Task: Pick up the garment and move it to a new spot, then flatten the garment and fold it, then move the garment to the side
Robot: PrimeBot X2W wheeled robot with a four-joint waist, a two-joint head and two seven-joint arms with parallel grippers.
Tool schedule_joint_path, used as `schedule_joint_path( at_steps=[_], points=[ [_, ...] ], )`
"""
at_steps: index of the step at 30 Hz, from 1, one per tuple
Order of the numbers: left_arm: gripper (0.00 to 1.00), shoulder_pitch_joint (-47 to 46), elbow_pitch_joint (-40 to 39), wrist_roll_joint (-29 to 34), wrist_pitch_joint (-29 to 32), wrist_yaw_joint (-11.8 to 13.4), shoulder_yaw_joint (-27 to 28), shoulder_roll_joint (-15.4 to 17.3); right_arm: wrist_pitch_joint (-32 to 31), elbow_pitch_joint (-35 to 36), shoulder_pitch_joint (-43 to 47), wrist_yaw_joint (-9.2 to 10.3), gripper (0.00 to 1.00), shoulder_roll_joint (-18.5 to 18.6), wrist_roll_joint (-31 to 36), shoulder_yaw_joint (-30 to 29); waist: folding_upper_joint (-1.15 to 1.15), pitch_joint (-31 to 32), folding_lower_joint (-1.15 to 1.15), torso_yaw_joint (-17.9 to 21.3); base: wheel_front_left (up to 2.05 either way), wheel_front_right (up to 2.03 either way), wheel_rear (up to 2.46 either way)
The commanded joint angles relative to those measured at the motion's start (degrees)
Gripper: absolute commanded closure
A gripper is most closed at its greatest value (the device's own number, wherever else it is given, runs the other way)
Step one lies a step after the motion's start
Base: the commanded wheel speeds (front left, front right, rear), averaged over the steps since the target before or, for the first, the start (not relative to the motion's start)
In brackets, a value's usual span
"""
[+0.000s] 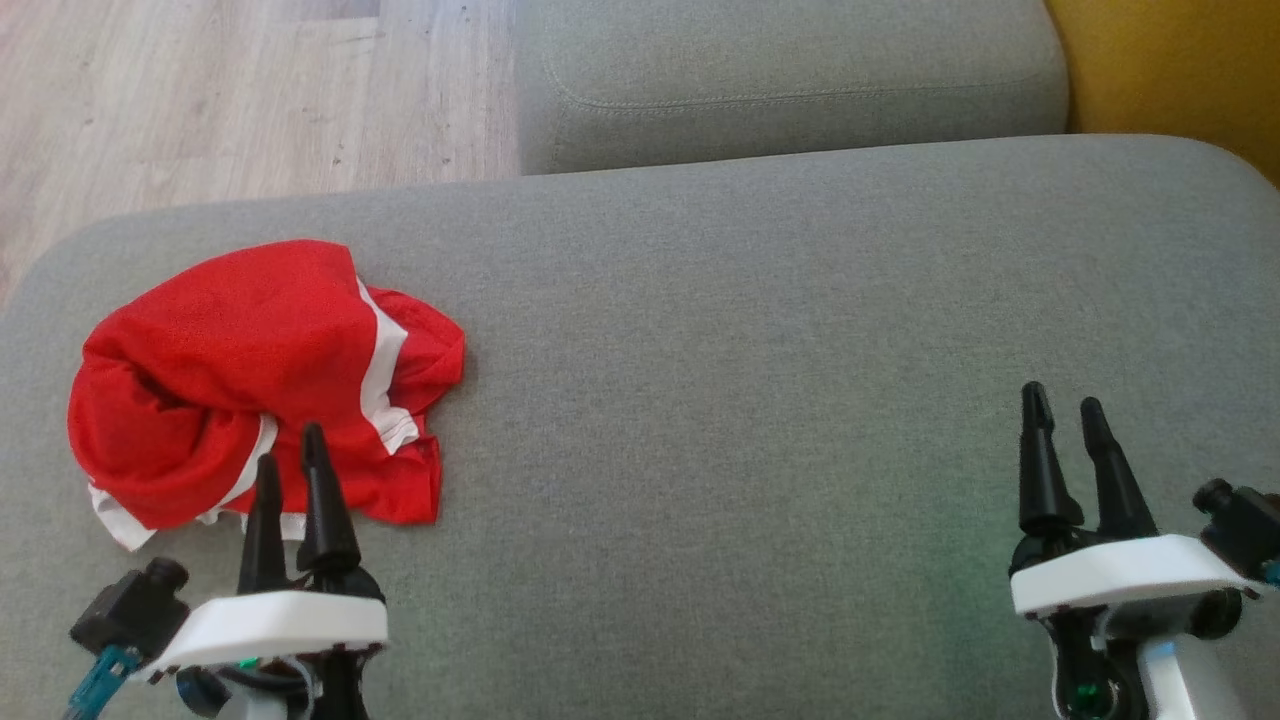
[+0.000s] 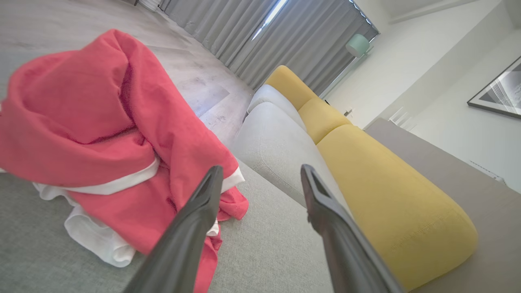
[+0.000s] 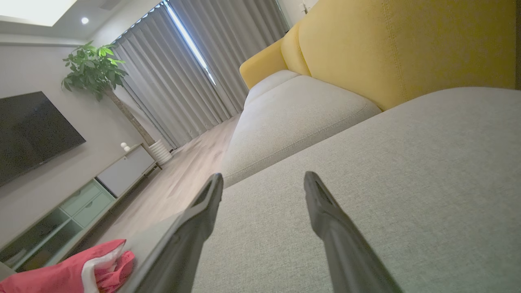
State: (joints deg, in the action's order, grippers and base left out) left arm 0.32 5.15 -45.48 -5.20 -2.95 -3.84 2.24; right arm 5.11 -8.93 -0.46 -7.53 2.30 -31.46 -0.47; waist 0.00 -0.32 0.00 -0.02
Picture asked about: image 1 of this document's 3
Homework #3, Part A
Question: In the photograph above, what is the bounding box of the left teal camera cable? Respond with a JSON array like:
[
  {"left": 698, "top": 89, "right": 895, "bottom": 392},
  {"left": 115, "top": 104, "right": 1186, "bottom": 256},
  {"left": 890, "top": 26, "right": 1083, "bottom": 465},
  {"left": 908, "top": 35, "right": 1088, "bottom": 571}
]
[{"left": 65, "top": 645, "right": 141, "bottom": 720}]

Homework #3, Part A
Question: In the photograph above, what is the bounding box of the wide grey sofa ottoman cushion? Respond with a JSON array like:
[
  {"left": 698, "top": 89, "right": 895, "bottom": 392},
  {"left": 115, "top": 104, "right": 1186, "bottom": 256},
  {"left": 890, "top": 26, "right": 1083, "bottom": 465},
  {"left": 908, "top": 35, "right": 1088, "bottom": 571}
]
[{"left": 0, "top": 135, "right": 1280, "bottom": 720}]

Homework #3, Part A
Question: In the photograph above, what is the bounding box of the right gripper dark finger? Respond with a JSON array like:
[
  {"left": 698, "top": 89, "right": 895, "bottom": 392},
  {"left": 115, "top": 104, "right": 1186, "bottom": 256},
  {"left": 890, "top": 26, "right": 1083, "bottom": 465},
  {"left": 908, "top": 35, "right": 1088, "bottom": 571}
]
[
  {"left": 1079, "top": 396, "right": 1161, "bottom": 542},
  {"left": 1017, "top": 381, "right": 1086, "bottom": 538}
]

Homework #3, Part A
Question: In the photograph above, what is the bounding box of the long grey sofa seat cushion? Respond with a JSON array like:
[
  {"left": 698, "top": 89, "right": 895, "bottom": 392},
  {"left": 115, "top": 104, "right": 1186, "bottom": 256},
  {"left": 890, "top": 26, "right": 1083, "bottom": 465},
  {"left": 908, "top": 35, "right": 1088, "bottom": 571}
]
[{"left": 515, "top": 0, "right": 1071, "bottom": 178}]

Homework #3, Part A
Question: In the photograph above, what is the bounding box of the red garment with white trim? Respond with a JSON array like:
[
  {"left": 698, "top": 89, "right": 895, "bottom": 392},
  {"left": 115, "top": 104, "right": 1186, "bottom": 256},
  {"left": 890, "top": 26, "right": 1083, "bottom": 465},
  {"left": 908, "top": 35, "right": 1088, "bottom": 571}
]
[{"left": 67, "top": 238, "right": 467, "bottom": 553}]

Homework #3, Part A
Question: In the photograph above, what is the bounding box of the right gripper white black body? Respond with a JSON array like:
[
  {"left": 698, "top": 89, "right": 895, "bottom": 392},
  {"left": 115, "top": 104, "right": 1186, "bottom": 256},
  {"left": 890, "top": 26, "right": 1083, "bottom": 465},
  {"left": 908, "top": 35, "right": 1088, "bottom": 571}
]
[{"left": 1010, "top": 535, "right": 1256, "bottom": 720}]

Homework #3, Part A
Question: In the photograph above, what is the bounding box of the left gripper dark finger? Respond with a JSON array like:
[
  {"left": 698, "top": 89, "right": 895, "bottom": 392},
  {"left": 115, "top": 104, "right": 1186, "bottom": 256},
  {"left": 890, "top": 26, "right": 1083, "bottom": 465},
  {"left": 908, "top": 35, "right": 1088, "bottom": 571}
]
[
  {"left": 238, "top": 453, "right": 293, "bottom": 594},
  {"left": 296, "top": 422, "right": 363, "bottom": 576}
]

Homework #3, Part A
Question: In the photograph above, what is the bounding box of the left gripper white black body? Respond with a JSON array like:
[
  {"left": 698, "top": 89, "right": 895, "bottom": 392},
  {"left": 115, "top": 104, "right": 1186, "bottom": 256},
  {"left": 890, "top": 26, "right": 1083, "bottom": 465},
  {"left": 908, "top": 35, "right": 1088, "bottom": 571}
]
[{"left": 150, "top": 570, "right": 389, "bottom": 720}]

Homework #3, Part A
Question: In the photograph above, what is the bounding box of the wide yellow sofa back cushion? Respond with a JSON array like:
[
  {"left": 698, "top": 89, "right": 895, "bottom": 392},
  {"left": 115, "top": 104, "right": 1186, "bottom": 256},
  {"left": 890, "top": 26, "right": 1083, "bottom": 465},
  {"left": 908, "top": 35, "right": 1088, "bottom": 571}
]
[{"left": 1043, "top": 0, "right": 1280, "bottom": 189}]

